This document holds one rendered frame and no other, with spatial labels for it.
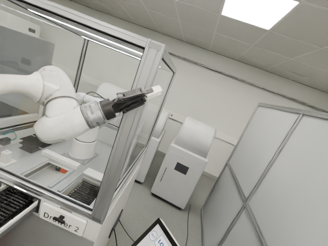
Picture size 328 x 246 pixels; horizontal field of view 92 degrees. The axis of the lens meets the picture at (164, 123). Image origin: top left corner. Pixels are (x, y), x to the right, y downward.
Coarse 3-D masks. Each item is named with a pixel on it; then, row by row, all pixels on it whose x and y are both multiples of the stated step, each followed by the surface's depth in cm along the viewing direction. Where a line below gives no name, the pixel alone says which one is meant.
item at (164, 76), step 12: (168, 72) 121; (156, 84) 94; (168, 84) 151; (144, 108) 89; (156, 108) 135; (144, 120) 103; (144, 132) 125; (132, 144) 96; (144, 144) 158; (132, 156) 114; (120, 180) 104
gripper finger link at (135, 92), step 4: (140, 88) 57; (120, 92) 54; (124, 92) 55; (128, 92) 55; (132, 92) 56; (136, 92) 56; (140, 92) 57; (124, 96) 54; (128, 96) 55; (132, 96) 55; (136, 96) 57; (120, 100) 54
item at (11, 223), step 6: (6, 186) 101; (36, 204) 97; (24, 210) 90; (30, 210) 94; (18, 216) 87; (24, 216) 91; (12, 222) 84; (18, 222) 88; (0, 228) 79; (6, 228) 81; (12, 228) 85; (0, 234) 79
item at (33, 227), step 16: (128, 192) 178; (32, 224) 102; (48, 224) 100; (112, 224) 148; (0, 240) 109; (16, 240) 107; (32, 240) 105; (48, 240) 103; (64, 240) 101; (80, 240) 99
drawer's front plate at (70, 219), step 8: (48, 208) 95; (56, 208) 95; (40, 216) 97; (56, 216) 95; (64, 216) 94; (72, 216) 94; (56, 224) 96; (72, 224) 95; (80, 224) 94; (72, 232) 96; (80, 232) 95
